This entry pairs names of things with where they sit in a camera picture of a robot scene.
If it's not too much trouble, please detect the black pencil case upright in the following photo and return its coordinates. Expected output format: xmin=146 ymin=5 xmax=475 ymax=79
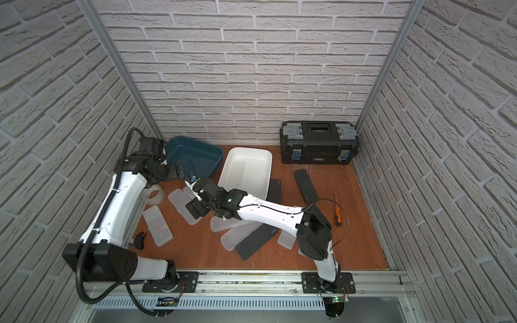
xmin=266 ymin=178 xmax=281 ymax=204

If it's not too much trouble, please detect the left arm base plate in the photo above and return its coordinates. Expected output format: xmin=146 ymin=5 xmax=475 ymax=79
xmin=142 ymin=271 xmax=200 ymax=293

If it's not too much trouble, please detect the white storage bin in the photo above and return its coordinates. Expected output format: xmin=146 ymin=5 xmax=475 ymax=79
xmin=218 ymin=147 xmax=273 ymax=200

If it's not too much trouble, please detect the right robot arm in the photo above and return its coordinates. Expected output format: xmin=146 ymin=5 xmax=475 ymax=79
xmin=186 ymin=178 xmax=340 ymax=293

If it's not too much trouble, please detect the clear tape roll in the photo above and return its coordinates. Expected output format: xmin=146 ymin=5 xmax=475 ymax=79
xmin=144 ymin=184 xmax=165 ymax=206

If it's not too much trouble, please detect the translucent case red content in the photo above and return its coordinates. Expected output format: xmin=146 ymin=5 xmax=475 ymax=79
xmin=277 ymin=230 xmax=296 ymax=250

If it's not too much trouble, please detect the black pencil case front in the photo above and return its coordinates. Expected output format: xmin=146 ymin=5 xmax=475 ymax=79
xmin=236 ymin=223 xmax=279 ymax=261

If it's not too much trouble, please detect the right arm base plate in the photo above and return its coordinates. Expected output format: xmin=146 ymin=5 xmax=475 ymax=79
xmin=301 ymin=271 xmax=356 ymax=294

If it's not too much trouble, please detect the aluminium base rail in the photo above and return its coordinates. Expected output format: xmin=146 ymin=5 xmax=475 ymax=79
xmin=82 ymin=268 xmax=417 ymax=300

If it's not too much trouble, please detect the orange handled screwdriver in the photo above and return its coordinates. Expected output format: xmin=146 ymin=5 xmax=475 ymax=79
xmin=334 ymin=191 xmax=342 ymax=227

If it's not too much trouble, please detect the small black clamp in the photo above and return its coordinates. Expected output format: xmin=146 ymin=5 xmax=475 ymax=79
xmin=129 ymin=231 xmax=147 ymax=250

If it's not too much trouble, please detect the ribbed translucent pencil case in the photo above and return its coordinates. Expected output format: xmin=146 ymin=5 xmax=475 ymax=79
xmin=220 ymin=221 xmax=262 ymax=251

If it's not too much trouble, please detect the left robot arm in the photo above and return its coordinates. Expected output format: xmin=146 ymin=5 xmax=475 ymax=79
xmin=62 ymin=127 xmax=184 ymax=304

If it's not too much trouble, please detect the smooth translucent pencil case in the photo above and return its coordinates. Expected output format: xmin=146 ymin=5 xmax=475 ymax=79
xmin=210 ymin=216 xmax=242 ymax=232

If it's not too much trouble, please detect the black pencil case tilted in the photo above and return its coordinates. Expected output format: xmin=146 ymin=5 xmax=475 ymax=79
xmin=294 ymin=170 xmax=319 ymax=204

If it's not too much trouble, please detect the teal storage bin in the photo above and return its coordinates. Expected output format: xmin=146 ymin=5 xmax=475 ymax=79
xmin=164 ymin=136 xmax=223 ymax=183

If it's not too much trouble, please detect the black plastic toolbox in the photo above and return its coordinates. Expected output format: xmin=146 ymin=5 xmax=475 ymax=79
xmin=280 ymin=121 xmax=359 ymax=165

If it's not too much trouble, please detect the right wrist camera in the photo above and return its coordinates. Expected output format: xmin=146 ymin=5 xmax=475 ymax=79
xmin=188 ymin=173 xmax=202 ymax=201

